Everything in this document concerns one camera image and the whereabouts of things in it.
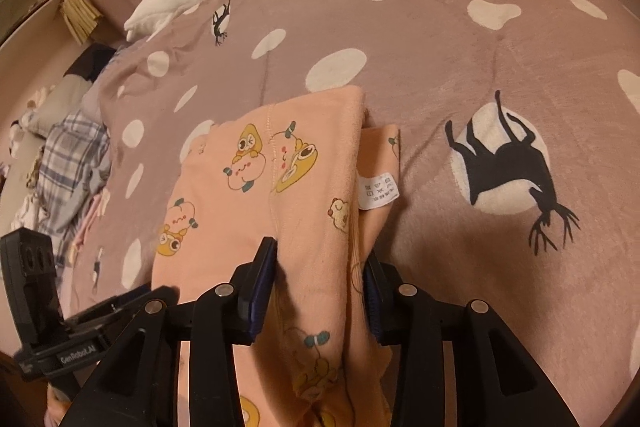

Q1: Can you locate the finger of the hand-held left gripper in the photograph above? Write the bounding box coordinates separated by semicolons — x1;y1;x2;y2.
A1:
107;285;182;314

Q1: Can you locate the light pink cloth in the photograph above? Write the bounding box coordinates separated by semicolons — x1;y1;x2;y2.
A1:
72;187;112;264

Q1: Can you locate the plaid quilt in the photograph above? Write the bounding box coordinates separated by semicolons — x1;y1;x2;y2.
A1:
12;109;112;270

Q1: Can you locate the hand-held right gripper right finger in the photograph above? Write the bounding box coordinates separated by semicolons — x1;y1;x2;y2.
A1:
362;254;581;427

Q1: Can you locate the polka dot blanket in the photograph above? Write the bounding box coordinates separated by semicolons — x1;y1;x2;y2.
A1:
65;0;640;427

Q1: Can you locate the dark cloth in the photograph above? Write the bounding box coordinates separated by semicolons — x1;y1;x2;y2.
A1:
67;44;119;84

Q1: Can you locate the orange cartoon print shirt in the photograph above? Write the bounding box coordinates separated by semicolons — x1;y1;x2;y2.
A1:
151;84;403;427

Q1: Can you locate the grey-green pillow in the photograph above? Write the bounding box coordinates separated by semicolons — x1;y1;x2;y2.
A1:
27;74;94;138

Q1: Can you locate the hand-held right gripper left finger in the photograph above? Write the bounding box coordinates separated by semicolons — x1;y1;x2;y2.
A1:
60;237;278;427

